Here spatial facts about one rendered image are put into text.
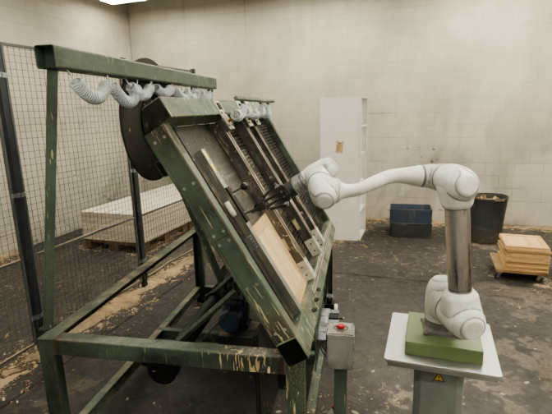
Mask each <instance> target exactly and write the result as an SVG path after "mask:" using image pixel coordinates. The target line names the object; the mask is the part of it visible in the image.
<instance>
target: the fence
mask: <svg viewBox="0 0 552 414"><path fill-rule="evenodd" d="M203 151H205V149H200V150H199V151H197V152H196V153H195V156H196V157H197V158H198V160H199V162H200V164H201V166H202V167H203V169H204V170H205V172H206V173H207V175H208V176H209V179H210V180H211V182H212V183H213V184H214V186H215V188H216V190H217V191H218V193H219V194H220V196H221V197H222V199H223V201H224V203H225V202H227V201H229V202H230V204H231V206H232V207H233V209H234V210H235V212H236V214H237V215H236V216H234V218H235V220H236V221H237V224H238V225H239V227H240V228H241V230H242V231H243V233H244V234H245V236H246V237H248V236H250V235H252V237H253V239H254V240H255V243H256V244H257V246H258V247H257V248H256V249H255V250H254V251H255V253H256V254H257V255H258V257H259V259H260V261H261V262H262V264H263V266H264V267H265V268H266V270H267V272H268V273H269V276H270V277H271V278H272V279H273V281H274V283H275V285H276V286H277V288H278V290H279V291H280V293H281V294H282V296H283V298H284V300H285V301H286V303H287V304H288V306H289V307H290V309H291V311H292V313H293V314H294V315H297V314H299V313H301V310H302V307H301V305H300V303H299V302H298V300H297V299H296V297H295V295H294V294H293V292H292V290H291V288H290V287H289V286H288V284H287V282H286V281H285V279H284V277H283V276H282V274H281V273H280V271H279V270H278V267H277V266H276V264H275V263H274V261H273V260H272V258H271V256H270V255H269V253H268V251H267V250H266V249H265V246H264V245H263V243H262V241H261V240H260V239H259V237H258V235H257V234H256V232H255V230H254V228H253V227H252V226H251V224H250V222H247V223H246V221H245V220H244V218H243V217H242V215H241V214H240V212H239V210H238V209H237V207H236V206H235V204H234V203H233V201H232V199H231V197H230V196H229V194H228V193H227V191H226V190H225V188H226V187H228V186H227V185H226V183H225V181H224V180H223V179H222V177H221V175H220V174H219V171H218V170H217V168H216V170H217V172H215V171H214V169H213V167H212V166H211V163H213V162H212V160H211V159H210V158H209V160H208V159H207V158H206V156H205V154H204V153H203ZM205 153H206V151H205ZM207 155H208V154H207ZM208 157H209V156H208ZM214 167H215V166H214Z"/></svg>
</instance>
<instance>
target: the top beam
mask: <svg viewBox="0 0 552 414"><path fill-rule="evenodd" d="M212 100H215V99H187V98H173V97H158V98H157V99H155V100H154V101H152V102H151V103H149V104H148V105H146V106H145V107H143V108H142V110H143V111H144V113H145V115H146V117H147V118H148V119H149V121H150V123H151V124H152V126H153V128H157V127H159V126H160V125H161V124H163V123H164V122H169V124H170V126H171V127H179V126H188V125H196V124H205V123H213V122H217V121H219V120H220V119H222V117H221V115H220V113H219V111H218V110H217V108H216V107H215V106H214V103H213V102H212ZM219 102H220V104H221V105H222V107H223V109H224V111H225V112H227V115H228V117H229V119H230V118H231V115H230V114H231V112H232V111H233V107H232V106H234V108H235V109H239V108H238V106H237V105H236V103H235V101H229V100H219ZM248 103H249V105H250V106H251V107H252V109H257V107H259V106H260V103H258V102H248Z"/></svg>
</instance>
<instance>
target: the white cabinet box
mask: <svg viewBox="0 0 552 414"><path fill-rule="evenodd" d="M367 104H368V97H361V96H360V97H337V98H320V159H323V158H328V157H330V158H332V159H333V160H334V161H335V162H336V164H337V165H338V170H339V171H338V173H337V175H336V176H335V178H337V179H339V180H340V181H341V182H342V183H345V184H355V183H358V182H361V181H364V180H366V150H367ZM325 212H326V214H327V215H328V216H329V219H331V220H332V224H333V225H334V227H335V233H334V237H333V239H335V240H347V241H360V240H361V237H362V235H363V233H364V231H365V229H366V193H365V194H363V195H359V196H355V197H350V198H344V199H342V200H340V201H339V202H338V203H335V204H334V205H333V206H332V207H331V208H329V209H325Z"/></svg>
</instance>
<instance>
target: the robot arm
mask: <svg viewBox="0 0 552 414"><path fill-rule="evenodd" d="M338 171H339V170H338V165H337V164H336V162H335V161H334V160H333V159H332V158H330V157H328V158H323V159H320V160H318V161H316V162H314V163H312V164H311V165H309V166H308V167H306V168H305V169H304V170H303V171H302V172H299V173H298V174H297V175H296V176H294V177H292V178H291V180H290V181H288V182H286V183H284V184H282V185H278V184H277V183H276V182H275V183H274V184H273V186H272V187H271V188H270V189H269V190H268V191H267V192H266V193H265V194H264V195H263V196H262V197H261V199H262V201H261V202H260V203H259V204H257V205H256V206H257V207H256V208H254V209H253V210H252V211H251V212H252V213H254V212H256V211H258V210H259V211H262V210H264V209H267V210H268V211H270V210H274V209H279V208H282V207H288V206H289V200H290V199H291V198H293V197H295V196H297V195H299V194H300V195H301V194H303V193H305V192H307V191H309V194H310V198H311V200H312V202H313V203H314V204H315V205H316V206H317V207H318V208H320V209H329V208H331V207H332V206H333V205H334V204H335V203H338V202H339V201H340V200H342V199H344V198H350V197H355V196H360V195H363V194H365V193H367V192H370V191H373V190H375V189H377V188H379V187H382V186H385V185H387V184H390V183H402V184H408V185H412V186H419V187H426V188H430V189H432V190H436V191H437V193H438V196H439V201H440V204H441V205H442V207H443V208H444V217H445V237H446V257H447V275H435V276H434V277H433V278H431V279H430V281H429V282H428V284H427V287H426V290H425V317H421V322H422V326H423V333H422V334H423V335H424V336H438V337H447V338H458V339H464V340H466V339H468V340H472V339H476V338H479V337H480V336H481V335H482V334H483V333H484V332H485V327H486V320H485V316H484V315H483V310H482V307H481V302H480V298H479V294H478V293H477V292H476V291H475V290H474V289H473V288H472V245H471V217H470V208H471V207H472V205H473V203H474V199H475V197H476V194H477V192H478V191H479V188H480V182H479V179H478V177H477V175H476V174H475V173H474V172H473V171H472V170H471V169H470V168H467V167H464V166H462V165H458V164H455V163H440V164H425V165H417V166H412V167H406V168H395V169H390V170H386V171H383V172H380V173H378V174H376V175H374V176H372V177H369V178H367V179H366V180H364V181H361V182H358V183H355V184H345V183H342V182H341V181H340V180H339V179H337V178H335V176H336V175H337V173H338ZM274 188H278V189H277V191H276V193H275V194H273V195H272V196H270V197H269V198H267V199H265V197H266V196H267V195H268V194H269V193H270V192H271V191H272V190H273V189H274ZM276 196H277V197H278V199H276V200H274V201H272V202H271V203H269V204H267V205H266V204H265V202H267V201H269V200H271V199H273V198H274V197H276ZM280 200H281V201H287V202H285V203H284V204H281V205H276V206H273V207H270V206H271V205H273V204H275V203H277V202H279V201H280Z"/></svg>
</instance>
